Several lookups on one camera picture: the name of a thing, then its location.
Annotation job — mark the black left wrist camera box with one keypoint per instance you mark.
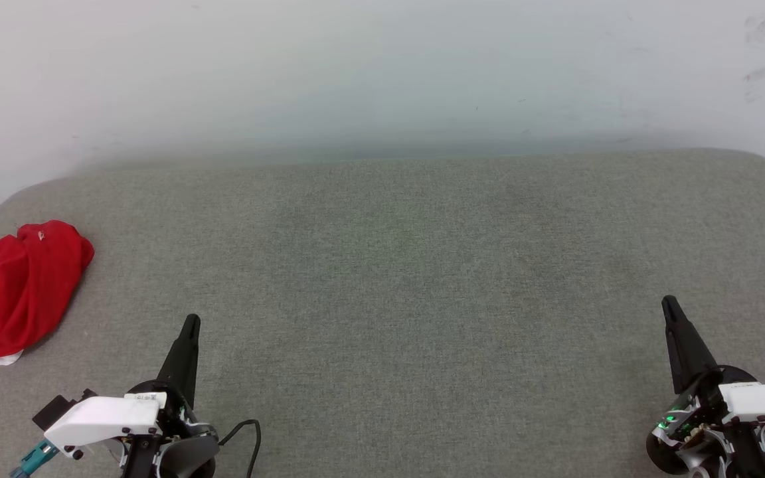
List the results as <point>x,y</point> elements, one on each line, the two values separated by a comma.
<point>54,411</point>

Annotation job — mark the red and white shirt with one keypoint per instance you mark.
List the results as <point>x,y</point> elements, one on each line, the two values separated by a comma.
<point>17,292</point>

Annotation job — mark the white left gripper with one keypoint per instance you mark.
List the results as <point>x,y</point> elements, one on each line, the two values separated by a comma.
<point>103,418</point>

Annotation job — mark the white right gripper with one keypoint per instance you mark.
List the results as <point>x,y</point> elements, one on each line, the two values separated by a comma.
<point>761,405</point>

